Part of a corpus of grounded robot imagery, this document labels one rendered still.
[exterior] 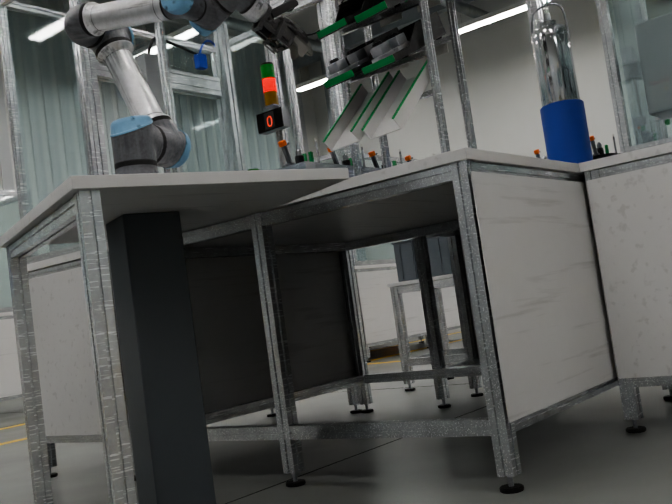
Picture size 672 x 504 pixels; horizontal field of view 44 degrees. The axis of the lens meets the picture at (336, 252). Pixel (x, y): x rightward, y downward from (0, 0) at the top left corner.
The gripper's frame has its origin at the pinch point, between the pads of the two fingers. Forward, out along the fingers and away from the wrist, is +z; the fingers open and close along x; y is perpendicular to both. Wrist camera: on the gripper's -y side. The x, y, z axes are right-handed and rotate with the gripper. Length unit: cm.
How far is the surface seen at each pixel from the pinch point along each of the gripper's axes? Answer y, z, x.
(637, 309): 36, 107, 60
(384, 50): -3.3, 11.7, 19.6
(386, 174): 39, 17, 32
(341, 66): -1.2, 10.6, 3.2
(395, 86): -2.3, 25.7, 12.6
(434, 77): -2.1, 26.3, 27.9
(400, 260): -38, 189, -135
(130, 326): 96, -10, -15
